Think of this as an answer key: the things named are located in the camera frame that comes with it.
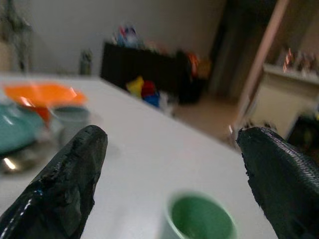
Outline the green ceramic cup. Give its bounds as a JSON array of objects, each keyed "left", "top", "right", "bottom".
[{"left": 158, "top": 191, "right": 238, "bottom": 239}]

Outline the colourful toy pile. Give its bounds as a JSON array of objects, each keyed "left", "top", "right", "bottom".
[{"left": 126, "top": 76, "right": 175, "bottom": 110}]

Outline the teal plate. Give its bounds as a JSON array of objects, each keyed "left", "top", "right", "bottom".
[{"left": 0, "top": 103, "right": 48, "bottom": 156}]

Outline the orange plastic bowl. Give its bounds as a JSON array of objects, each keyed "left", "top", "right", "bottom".
[{"left": 3, "top": 83, "right": 88, "bottom": 125}]

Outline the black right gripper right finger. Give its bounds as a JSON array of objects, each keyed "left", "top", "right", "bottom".
[{"left": 235, "top": 126, "right": 319, "bottom": 239}]

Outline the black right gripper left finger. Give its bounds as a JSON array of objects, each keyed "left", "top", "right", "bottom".
[{"left": 0, "top": 124, "right": 109, "bottom": 239}]

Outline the orange bag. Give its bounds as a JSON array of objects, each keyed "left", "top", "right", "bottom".
[{"left": 188, "top": 52, "right": 212, "bottom": 80}]

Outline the black low cabinet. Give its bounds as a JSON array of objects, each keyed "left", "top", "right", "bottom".
[{"left": 99, "top": 41, "right": 200, "bottom": 104}]

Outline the grey-blue cup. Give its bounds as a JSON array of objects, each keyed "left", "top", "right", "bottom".
[{"left": 51, "top": 106, "right": 91, "bottom": 140}]

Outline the white shelf unit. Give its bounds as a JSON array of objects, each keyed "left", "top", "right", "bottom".
[{"left": 249, "top": 63, "right": 319, "bottom": 140}]

